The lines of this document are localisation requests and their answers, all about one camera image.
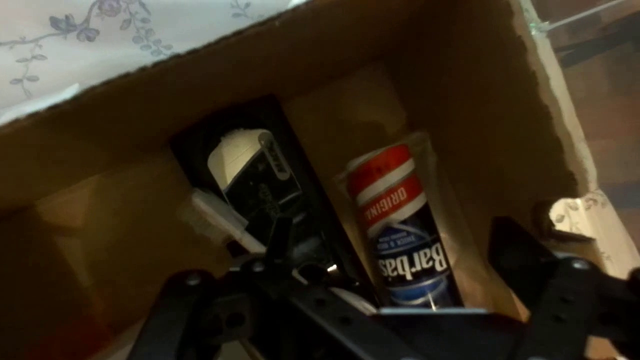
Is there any brown cardboard box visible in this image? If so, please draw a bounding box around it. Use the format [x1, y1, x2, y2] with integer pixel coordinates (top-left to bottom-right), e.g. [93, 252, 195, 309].
[0, 0, 640, 360]

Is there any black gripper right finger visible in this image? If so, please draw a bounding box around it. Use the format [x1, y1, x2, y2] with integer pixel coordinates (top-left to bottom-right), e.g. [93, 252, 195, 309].
[485, 217, 640, 360]

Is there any floral print bedsheet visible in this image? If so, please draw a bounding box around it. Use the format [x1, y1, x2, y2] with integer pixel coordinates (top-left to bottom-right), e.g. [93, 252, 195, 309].
[0, 0, 308, 129]

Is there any black and white razor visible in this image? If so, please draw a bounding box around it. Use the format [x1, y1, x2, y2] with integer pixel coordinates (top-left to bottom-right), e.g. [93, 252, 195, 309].
[168, 108, 362, 296]

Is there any Barbasol shaving cream can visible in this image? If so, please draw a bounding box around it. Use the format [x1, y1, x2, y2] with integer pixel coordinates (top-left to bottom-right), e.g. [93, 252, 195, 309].
[343, 140, 466, 312]

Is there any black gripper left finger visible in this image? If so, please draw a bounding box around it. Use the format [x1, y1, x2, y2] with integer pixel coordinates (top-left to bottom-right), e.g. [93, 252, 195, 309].
[124, 217, 407, 360]

